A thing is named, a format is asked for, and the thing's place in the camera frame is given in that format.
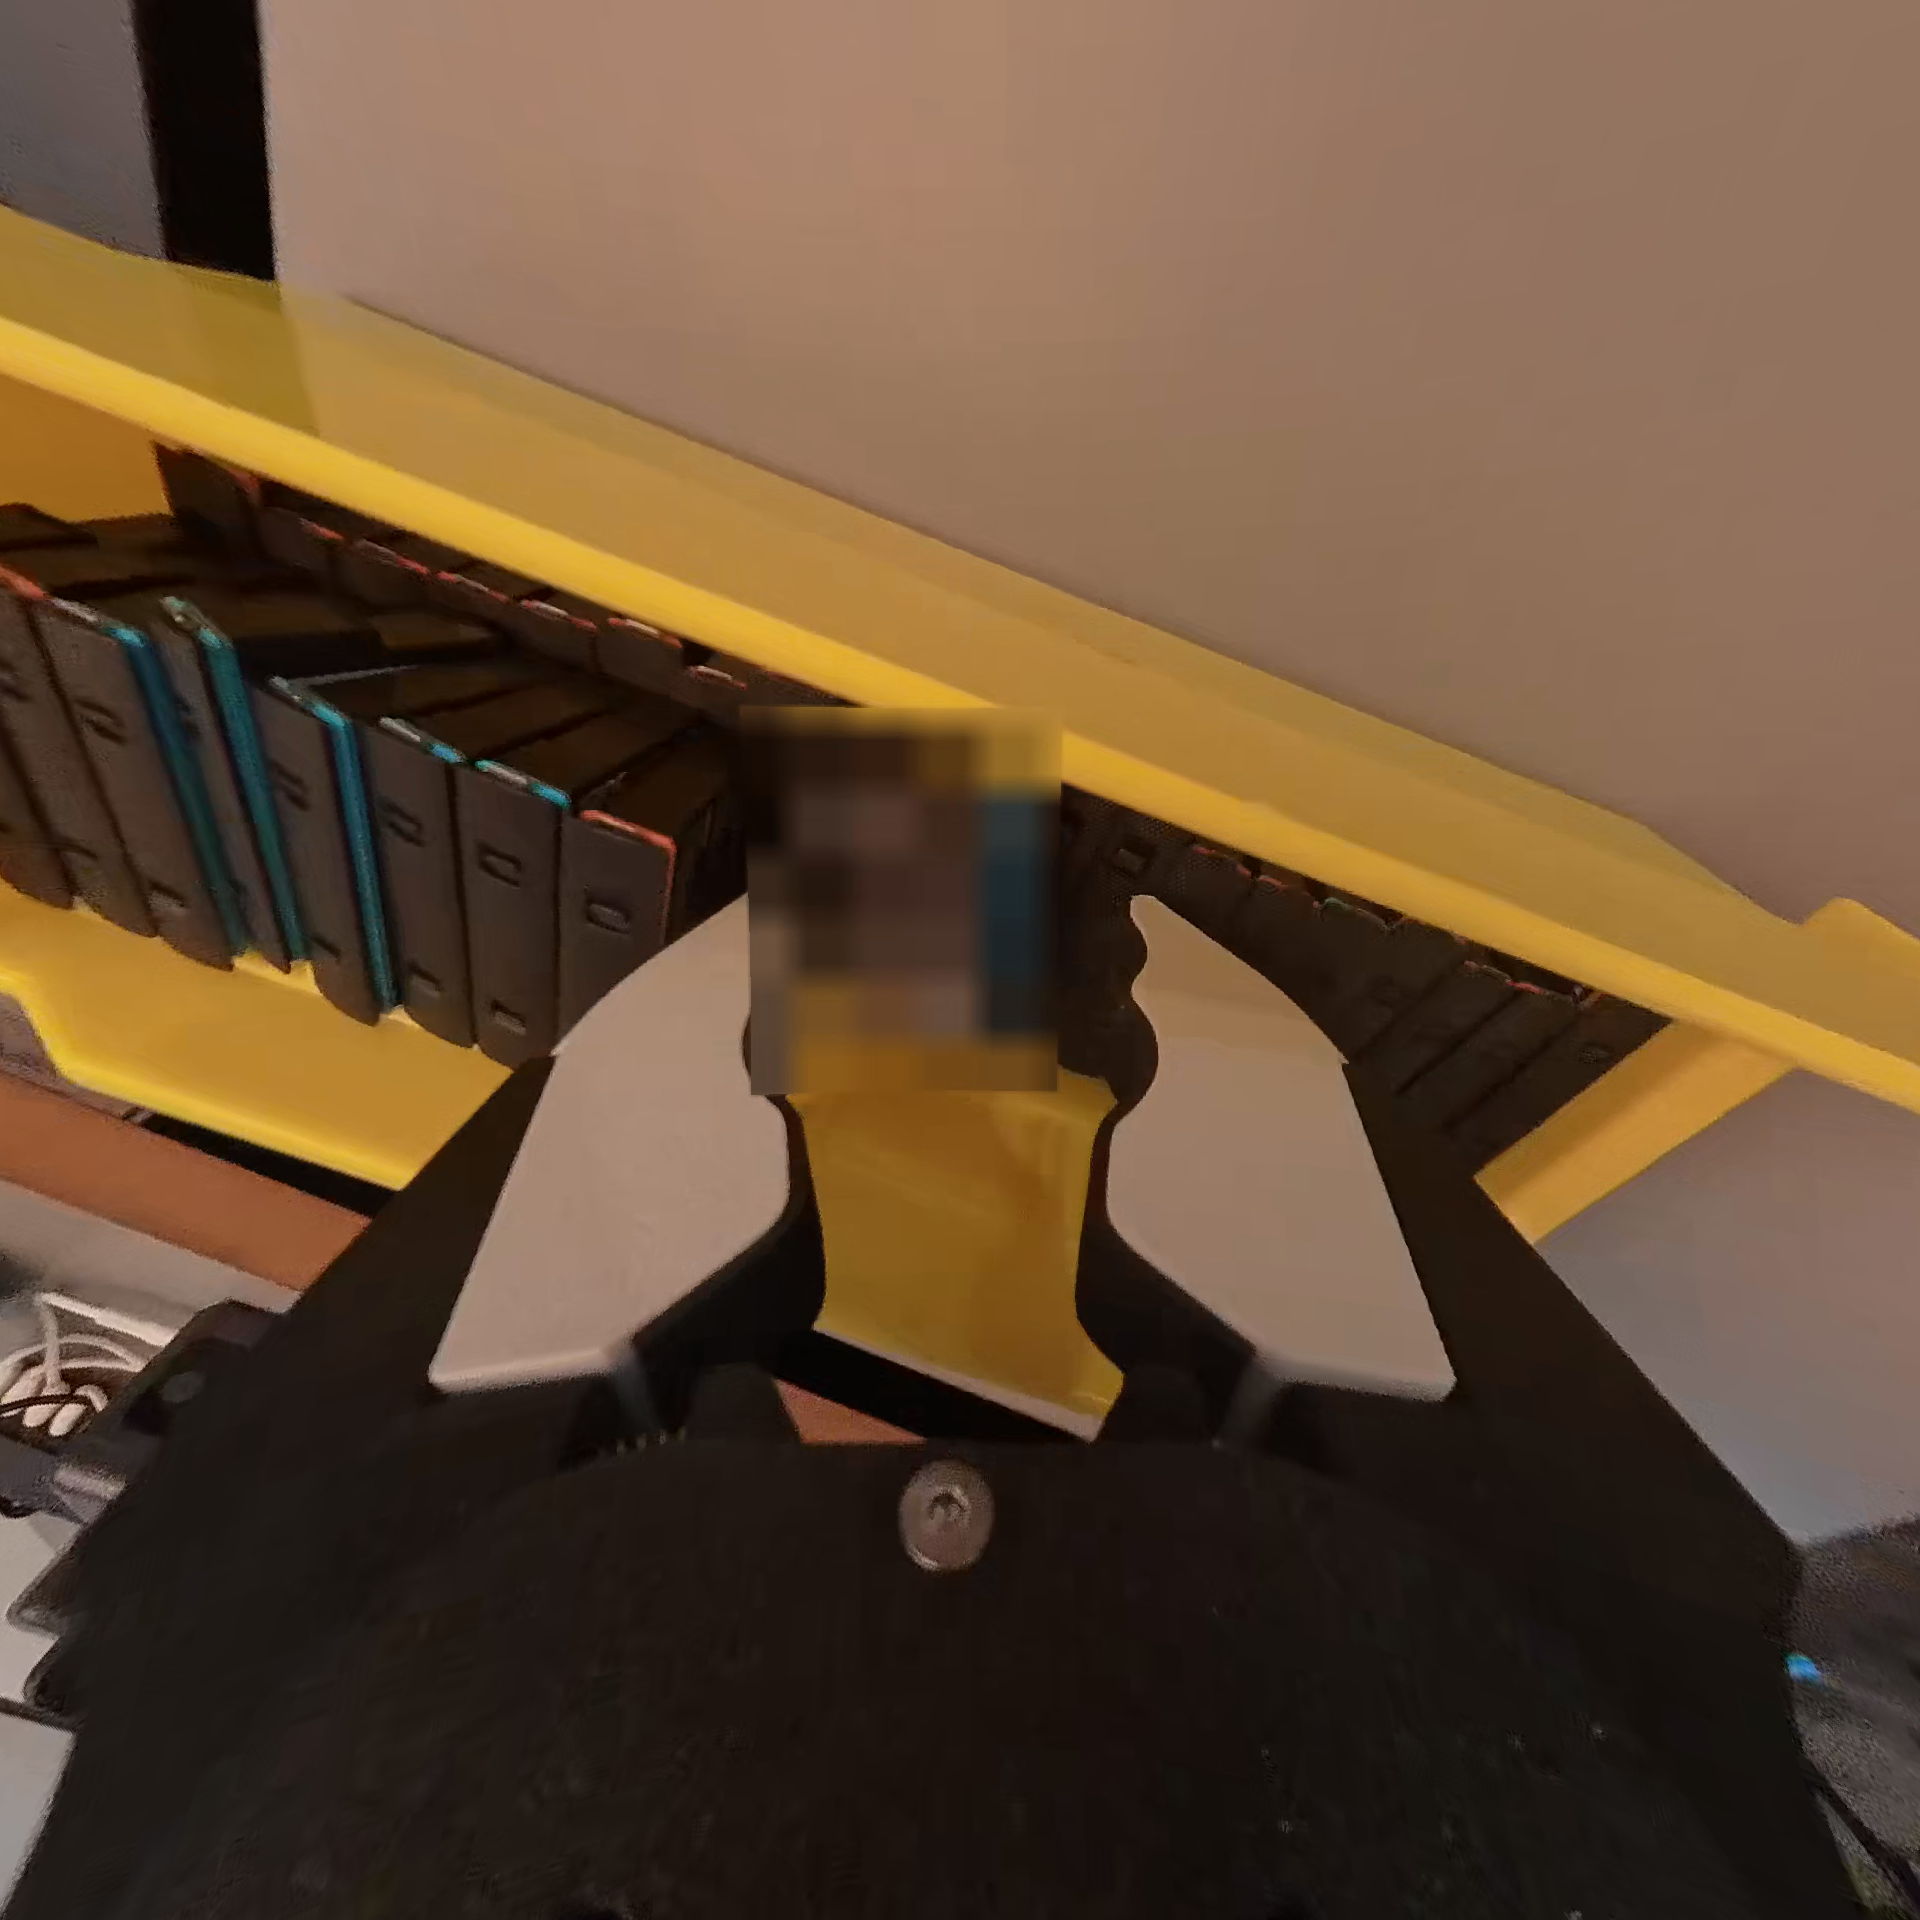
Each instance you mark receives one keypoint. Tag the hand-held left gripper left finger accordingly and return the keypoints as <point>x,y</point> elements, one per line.
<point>630,1202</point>

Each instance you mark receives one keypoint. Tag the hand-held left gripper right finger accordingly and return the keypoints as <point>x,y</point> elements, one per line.
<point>1276,1202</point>

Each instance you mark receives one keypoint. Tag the yellow plastic bin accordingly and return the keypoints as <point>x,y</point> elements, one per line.
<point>960,1202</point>

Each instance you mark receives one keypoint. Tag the row of black batteries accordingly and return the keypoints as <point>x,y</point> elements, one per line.
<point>450,842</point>

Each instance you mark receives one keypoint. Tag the black device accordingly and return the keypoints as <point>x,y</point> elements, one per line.
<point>164,1423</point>

